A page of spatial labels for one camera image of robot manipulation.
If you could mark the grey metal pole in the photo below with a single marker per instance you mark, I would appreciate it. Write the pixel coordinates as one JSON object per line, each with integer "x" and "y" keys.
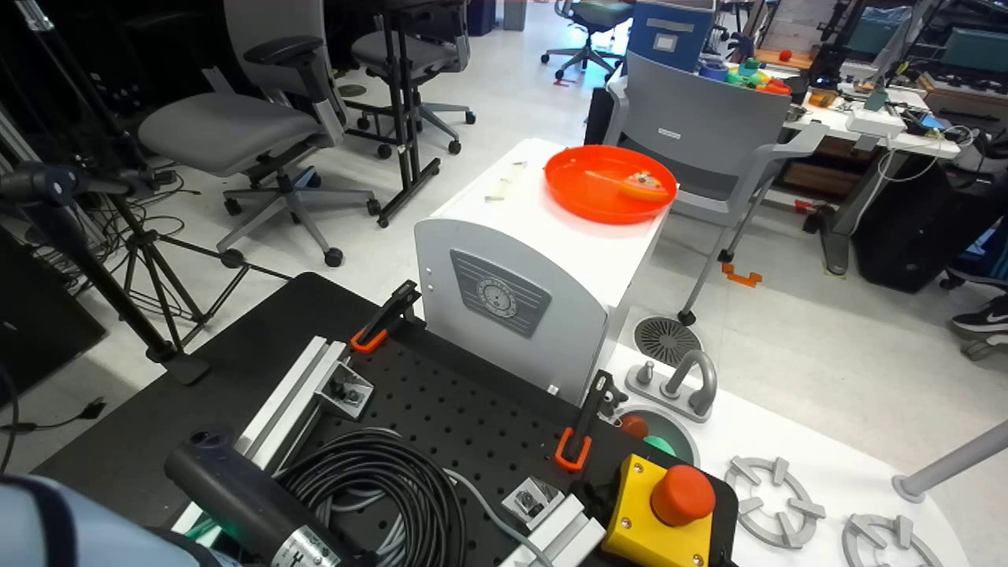
{"x": 952, "y": 464}

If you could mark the grey toy burner near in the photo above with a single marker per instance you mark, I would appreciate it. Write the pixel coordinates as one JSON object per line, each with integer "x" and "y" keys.
{"x": 776, "y": 507}

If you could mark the white desk table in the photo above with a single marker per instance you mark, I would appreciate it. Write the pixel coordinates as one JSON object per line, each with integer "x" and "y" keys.
{"x": 878, "y": 132}

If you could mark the grey toy burner far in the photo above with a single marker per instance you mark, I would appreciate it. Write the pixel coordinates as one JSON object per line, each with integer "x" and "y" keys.
{"x": 871, "y": 539}

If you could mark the white toy stove top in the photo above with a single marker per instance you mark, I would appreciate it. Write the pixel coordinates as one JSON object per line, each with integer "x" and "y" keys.
{"x": 839, "y": 478}

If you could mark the black orange clamp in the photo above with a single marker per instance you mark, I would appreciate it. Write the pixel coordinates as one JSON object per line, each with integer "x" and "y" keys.
{"x": 395, "y": 309}
{"x": 576, "y": 443}

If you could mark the black perforated breadboard table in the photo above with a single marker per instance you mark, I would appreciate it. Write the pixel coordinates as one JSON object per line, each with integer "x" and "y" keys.
{"x": 450, "y": 404}

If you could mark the black camera mount cylinder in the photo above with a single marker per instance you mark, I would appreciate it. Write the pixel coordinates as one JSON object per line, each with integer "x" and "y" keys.
{"x": 253, "y": 510}

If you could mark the black orange clamp left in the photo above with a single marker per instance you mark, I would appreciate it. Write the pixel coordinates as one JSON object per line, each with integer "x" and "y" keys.
{"x": 395, "y": 309}

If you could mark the white cabinet box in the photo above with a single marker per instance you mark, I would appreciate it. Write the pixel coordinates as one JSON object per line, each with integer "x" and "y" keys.
{"x": 526, "y": 285}

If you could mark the yellow red emergency stop button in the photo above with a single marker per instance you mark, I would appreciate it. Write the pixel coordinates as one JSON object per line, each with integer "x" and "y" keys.
{"x": 664, "y": 514}

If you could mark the black orange clamp right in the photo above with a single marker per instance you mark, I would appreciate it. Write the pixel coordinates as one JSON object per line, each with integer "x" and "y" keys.
{"x": 576, "y": 443}

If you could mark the grey office chair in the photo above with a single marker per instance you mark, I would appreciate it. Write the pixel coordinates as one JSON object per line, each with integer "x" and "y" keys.
{"x": 282, "y": 50}

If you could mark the aluminium extrusion rail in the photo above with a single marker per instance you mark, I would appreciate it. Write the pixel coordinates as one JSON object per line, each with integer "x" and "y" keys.
{"x": 272, "y": 432}

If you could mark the blue storage bin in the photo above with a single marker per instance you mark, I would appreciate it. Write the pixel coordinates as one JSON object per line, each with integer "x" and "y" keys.
{"x": 671, "y": 29}

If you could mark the orange plastic plate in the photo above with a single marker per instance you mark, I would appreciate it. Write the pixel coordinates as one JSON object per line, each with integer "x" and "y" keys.
{"x": 569, "y": 185}

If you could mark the black tripod stand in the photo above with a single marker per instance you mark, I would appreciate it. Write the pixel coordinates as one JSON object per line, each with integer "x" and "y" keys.
{"x": 46, "y": 194}

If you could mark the grey toy burner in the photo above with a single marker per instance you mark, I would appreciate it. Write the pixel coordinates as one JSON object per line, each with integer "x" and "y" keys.
{"x": 776, "y": 507}
{"x": 871, "y": 539}

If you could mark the grey plastic chair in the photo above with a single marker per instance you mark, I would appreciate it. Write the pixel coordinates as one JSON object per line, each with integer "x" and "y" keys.
{"x": 721, "y": 139}

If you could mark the grey toy faucet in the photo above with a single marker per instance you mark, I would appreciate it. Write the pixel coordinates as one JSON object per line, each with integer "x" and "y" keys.
{"x": 684, "y": 389}

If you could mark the toy pizza slice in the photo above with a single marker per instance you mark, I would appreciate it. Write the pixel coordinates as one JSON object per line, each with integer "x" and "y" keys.
{"x": 637, "y": 187}

